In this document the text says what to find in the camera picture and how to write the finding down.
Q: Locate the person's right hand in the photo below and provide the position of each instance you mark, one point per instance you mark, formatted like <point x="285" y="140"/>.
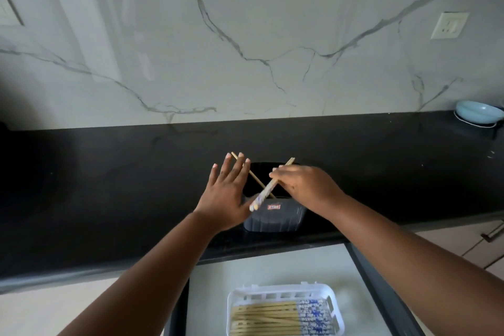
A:
<point x="311" y="188"/>

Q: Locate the person's left hand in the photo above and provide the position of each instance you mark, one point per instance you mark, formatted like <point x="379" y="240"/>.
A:
<point x="224" y="202"/>

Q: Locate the dark grey plastic container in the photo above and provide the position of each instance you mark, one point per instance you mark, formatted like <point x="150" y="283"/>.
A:
<point x="275" y="221"/>

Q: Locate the white plastic drawer tray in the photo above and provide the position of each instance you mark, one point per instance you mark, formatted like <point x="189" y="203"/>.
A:
<point x="275" y="290"/>

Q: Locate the bundle of patterned chopsticks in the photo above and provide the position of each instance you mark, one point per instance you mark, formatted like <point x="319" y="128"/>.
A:
<point x="267" y="318"/>

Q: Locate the person's right forearm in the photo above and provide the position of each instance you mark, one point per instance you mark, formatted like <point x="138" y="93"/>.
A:
<point x="413" y="269"/>

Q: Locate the person's left forearm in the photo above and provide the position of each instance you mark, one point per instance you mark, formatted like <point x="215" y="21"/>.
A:
<point x="145" y="280"/>

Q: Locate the beige cabinet door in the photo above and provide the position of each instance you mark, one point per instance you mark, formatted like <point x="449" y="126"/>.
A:
<point x="445" y="237"/>
<point x="39" y="312"/>
<point x="492" y="259"/>

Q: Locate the light blue bowl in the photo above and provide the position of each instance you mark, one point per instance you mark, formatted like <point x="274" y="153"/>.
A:
<point x="478" y="111"/>

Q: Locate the white wall socket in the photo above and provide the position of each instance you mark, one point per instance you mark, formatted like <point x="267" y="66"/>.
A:
<point x="450" y="26"/>

